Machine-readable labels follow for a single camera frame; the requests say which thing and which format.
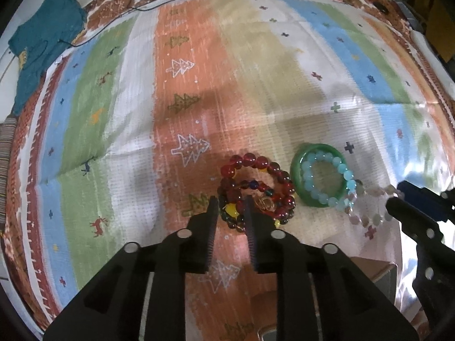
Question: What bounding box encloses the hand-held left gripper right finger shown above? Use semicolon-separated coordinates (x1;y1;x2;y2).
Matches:
243;196;420;341

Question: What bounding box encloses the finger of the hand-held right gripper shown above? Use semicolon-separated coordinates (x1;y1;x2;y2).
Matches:
396;180;455;223
386;196;455;327

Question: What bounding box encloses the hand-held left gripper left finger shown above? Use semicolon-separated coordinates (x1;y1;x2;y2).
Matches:
43;196;219;341

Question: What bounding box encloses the white pink bead bracelet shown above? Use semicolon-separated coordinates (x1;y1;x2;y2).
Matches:
343;181;405;228

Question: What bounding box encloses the rose gold metal tin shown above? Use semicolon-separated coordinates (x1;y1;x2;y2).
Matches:
249;256;398;341

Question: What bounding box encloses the red bead bracelet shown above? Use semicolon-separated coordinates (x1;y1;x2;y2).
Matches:
220;152;296;219

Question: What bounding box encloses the green jade bangle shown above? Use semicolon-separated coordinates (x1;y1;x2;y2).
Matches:
289;143;351;207

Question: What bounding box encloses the light blue bead bracelet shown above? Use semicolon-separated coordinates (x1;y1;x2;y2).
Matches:
301;151;358;214

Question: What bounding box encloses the mustard yellow garment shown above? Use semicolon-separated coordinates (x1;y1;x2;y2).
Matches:
425;0;455;61

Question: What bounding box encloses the striped grey pillow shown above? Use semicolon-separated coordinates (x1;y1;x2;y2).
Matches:
0;115;18;228

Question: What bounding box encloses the teal garment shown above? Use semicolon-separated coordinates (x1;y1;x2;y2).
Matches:
8;0;88;116

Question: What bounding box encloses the long black cable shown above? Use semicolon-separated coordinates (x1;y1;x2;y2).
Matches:
59;0;215;47

